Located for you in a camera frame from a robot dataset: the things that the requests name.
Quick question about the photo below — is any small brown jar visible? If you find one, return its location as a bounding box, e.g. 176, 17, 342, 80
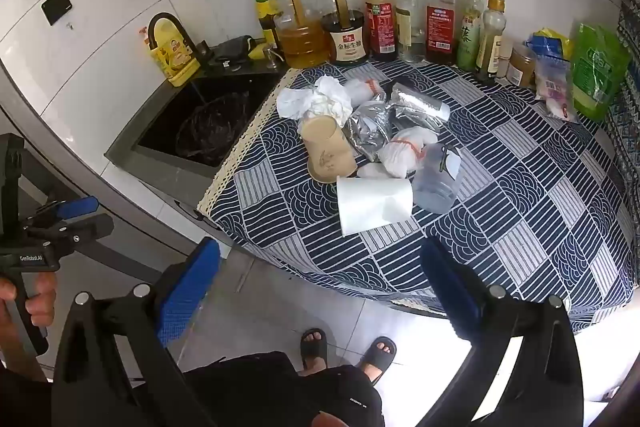
506, 43, 537, 89

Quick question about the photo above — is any blue white patterned tablecloth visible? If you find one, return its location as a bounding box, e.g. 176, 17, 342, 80
198, 60, 639, 329

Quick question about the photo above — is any silver foil bag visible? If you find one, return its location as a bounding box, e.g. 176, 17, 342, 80
344, 101, 394, 161

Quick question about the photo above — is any black kitchen sink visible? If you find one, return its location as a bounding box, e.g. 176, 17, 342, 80
105, 61, 288, 180

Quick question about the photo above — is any clear vinegar bottle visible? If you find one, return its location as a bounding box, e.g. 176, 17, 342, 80
396, 0, 425, 63

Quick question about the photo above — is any white tissue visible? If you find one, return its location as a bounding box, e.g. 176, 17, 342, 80
276, 75, 354, 127

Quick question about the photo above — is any soy sauce jug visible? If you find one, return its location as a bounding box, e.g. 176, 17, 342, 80
319, 0, 368, 66

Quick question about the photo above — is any steel soap dispenser pump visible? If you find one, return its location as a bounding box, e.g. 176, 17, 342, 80
262, 46, 280, 70

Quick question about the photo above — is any person's left forearm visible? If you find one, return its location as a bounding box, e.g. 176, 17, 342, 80
0, 329, 48, 383

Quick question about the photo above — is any clear plastic packet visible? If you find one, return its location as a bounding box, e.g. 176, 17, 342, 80
535, 55, 577, 122

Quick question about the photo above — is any left black slipper foot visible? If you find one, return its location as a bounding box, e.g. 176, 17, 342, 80
299, 329, 328, 376

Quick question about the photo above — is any cooking oil jug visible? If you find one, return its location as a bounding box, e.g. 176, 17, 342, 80
274, 0, 330, 69

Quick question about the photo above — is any silver foil roll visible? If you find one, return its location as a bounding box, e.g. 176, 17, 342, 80
390, 82, 451, 124

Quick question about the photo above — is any black slipper foot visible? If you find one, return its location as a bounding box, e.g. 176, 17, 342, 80
358, 336, 397, 385
299, 329, 328, 376

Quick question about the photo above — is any red label dark bottle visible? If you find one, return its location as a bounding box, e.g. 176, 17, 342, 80
425, 0, 456, 65

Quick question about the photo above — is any yellow dish soap bottle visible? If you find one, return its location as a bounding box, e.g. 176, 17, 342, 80
150, 20, 200, 88

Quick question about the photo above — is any right black slipper foot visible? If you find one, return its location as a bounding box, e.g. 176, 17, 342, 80
358, 336, 397, 385

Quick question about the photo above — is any small black wall plate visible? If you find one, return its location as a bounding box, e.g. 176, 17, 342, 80
41, 0, 73, 26

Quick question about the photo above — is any white paper cup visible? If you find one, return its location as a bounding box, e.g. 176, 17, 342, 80
336, 176, 413, 236

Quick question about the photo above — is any red label sauce bottle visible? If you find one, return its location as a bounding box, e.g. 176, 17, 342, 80
364, 0, 398, 62

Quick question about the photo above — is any blue yellow packet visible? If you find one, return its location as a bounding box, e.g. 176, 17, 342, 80
525, 27, 574, 61

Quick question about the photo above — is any ethnic pattern blue cloth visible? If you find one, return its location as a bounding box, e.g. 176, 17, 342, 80
605, 0, 640, 228

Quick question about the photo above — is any black sink faucet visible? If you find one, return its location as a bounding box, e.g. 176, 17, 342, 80
148, 12, 212, 68

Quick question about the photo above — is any green label oil bottle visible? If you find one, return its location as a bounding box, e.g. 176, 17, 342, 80
255, 0, 282, 49

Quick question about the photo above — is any clear plastic cup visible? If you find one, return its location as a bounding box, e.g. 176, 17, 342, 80
412, 143, 462, 215

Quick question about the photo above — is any black trash bag bin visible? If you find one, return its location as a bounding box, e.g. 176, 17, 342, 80
176, 91, 262, 166

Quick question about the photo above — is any yellow sponge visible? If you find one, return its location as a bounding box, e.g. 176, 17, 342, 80
248, 42, 271, 61

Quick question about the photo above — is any small seasoning bottle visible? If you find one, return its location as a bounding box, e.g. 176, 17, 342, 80
474, 0, 506, 86

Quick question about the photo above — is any person's left hand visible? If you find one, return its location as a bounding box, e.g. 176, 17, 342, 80
1, 272, 58, 346

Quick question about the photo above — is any green tea bottle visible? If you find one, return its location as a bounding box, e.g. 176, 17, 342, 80
457, 0, 483, 72

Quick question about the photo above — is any white sock orange band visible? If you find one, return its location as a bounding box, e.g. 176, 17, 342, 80
344, 78, 386, 107
357, 127, 437, 179

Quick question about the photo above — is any green snack bag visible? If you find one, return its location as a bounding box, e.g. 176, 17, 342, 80
570, 24, 630, 121

